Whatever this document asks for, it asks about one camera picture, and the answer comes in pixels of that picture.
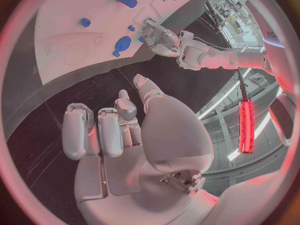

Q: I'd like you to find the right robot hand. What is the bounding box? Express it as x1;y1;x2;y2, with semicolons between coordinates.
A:
60;73;220;225

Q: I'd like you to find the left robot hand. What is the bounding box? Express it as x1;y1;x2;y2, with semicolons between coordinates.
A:
139;18;182;58

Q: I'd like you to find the white task board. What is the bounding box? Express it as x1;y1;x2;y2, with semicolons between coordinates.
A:
33;0;193;86

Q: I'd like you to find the blue gear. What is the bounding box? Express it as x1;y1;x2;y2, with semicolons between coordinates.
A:
114;35;133;52

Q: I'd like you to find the long blue cylinder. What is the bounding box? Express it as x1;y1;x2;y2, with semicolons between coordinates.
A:
115;0;139;9

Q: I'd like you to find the workshop equipment rack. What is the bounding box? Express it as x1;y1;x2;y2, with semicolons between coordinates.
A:
205;0;264;49

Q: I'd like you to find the glowing light bar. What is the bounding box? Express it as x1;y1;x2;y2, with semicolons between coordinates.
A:
237;99;256;154

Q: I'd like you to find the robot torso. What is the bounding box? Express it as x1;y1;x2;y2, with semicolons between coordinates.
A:
244;0;299;147

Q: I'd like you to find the white cable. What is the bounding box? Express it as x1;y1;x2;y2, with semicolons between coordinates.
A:
193;36;227;50

